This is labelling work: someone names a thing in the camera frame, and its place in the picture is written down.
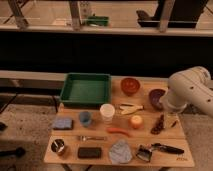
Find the grey blue towel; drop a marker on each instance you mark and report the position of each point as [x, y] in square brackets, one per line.
[120, 152]

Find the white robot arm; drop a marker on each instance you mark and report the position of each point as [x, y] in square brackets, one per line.
[189, 86]

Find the red bowl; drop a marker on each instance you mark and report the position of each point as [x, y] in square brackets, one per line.
[130, 86]

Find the purple bowl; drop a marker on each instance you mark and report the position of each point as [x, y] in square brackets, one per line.
[154, 98]

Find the white plastic cup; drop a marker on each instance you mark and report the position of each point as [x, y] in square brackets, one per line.
[107, 112]

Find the green plastic tray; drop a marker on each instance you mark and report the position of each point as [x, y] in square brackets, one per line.
[87, 90]

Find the yellow banana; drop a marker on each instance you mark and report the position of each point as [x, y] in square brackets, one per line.
[129, 109]

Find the blue plastic cup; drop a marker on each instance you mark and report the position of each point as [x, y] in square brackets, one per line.
[85, 118]

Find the orange carrot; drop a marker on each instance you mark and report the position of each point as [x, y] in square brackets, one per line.
[117, 130]

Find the orange yellow fruit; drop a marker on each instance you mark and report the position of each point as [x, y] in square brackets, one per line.
[136, 121]

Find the wooden table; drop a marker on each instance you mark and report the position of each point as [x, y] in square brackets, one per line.
[174, 136]

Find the silver fork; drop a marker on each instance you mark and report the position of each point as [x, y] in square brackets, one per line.
[85, 138]

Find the blue sponge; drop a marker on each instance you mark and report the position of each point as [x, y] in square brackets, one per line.
[63, 124]

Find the dark red grape bunch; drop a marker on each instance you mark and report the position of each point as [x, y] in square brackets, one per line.
[159, 125]

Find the green box on shelf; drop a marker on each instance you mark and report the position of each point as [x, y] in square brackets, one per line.
[97, 20]

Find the black rectangular block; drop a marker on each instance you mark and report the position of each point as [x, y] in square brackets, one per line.
[89, 152]

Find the small metal cup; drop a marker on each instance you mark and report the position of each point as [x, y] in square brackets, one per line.
[58, 146]

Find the black handled tool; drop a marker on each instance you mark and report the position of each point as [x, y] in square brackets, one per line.
[167, 149]

